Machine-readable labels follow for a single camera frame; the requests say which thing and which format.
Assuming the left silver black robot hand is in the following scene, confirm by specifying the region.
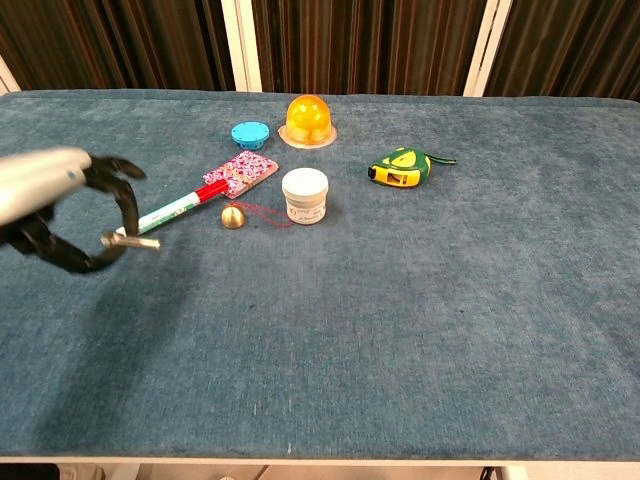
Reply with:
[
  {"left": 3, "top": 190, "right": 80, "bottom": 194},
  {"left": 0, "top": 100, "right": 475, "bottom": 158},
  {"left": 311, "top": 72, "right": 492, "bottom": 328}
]
[{"left": 0, "top": 146, "right": 148, "bottom": 275}]

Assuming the metal bolt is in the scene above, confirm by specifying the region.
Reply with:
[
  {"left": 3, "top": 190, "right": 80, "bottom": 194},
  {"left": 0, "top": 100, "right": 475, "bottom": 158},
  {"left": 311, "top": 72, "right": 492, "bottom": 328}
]
[{"left": 99, "top": 231, "right": 162, "bottom": 253}]

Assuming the white marker pen red cap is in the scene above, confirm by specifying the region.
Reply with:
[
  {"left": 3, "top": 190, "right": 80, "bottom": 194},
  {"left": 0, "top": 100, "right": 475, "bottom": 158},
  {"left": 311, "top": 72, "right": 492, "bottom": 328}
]
[{"left": 114, "top": 181, "right": 230, "bottom": 237}]

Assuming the dark pleated curtain panel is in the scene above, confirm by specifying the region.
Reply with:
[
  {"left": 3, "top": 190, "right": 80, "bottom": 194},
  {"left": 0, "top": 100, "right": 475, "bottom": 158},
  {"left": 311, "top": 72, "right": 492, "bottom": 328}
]
[
  {"left": 0, "top": 0, "right": 236, "bottom": 92},
  {"left": 251, "top": 0, "right": 487, "bottom": 96},
  {"left": 484, "top": 0, "right": 640, "bottom": 102}
]

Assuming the red patterned card pouch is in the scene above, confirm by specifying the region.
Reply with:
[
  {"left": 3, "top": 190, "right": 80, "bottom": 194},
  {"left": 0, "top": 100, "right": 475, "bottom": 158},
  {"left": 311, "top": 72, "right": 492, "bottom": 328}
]
[{"left": 202, "top": 149, "right": 280, "bottom": 200}]

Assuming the blue round plastic lid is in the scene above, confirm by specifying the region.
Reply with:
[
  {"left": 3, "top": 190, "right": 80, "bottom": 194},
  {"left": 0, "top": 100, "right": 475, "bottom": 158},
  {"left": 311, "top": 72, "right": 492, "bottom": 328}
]
[{"left": 230, "top": 120, "right": 270, "bottom": 151}]

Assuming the white plastic jar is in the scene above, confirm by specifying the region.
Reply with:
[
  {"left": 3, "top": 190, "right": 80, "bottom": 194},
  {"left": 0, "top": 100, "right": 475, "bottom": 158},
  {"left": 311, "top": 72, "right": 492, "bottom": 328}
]
[{"left": 280, "top": 167, "right": 330, "bottom": 226}]

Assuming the orange dome jelly cup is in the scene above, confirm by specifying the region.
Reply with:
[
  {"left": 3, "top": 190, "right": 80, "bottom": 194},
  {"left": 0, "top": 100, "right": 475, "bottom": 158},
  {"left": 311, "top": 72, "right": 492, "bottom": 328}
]
[{"left": 277, "top": 93, "right": 339, "bottom": 150}]

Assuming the blue carpet table cover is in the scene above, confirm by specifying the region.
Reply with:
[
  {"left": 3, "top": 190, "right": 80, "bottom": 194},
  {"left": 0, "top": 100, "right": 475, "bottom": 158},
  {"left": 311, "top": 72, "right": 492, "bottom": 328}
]
[{"left": 0, "top": 88, "right": 640, "bottom": 459}]

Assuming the green yellow tape measure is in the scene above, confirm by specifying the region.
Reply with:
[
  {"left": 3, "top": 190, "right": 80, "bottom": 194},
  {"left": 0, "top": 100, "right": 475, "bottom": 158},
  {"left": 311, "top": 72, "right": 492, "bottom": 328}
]
[{"left": 367, "top": 146, "right": 458, "bottom": 190}]

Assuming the white frame post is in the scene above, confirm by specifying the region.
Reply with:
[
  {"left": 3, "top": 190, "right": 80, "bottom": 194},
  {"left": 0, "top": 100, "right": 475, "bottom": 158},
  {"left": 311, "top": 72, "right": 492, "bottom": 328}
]
[
  {"left": 0, "top": 53, "right": 22, "bottom": 96},
  {"left": 462, "top": 0, "right": 515, "bottom": 98},
  {"left": 220, "top": 0, "right": 263, "bottom": 93}
]

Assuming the brass bell with red string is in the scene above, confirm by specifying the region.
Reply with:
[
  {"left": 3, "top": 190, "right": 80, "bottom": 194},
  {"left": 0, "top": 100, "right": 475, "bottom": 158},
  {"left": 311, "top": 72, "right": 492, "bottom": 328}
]
[{"left": 220, "top": 198, "right": 296, "bottom": 231}]

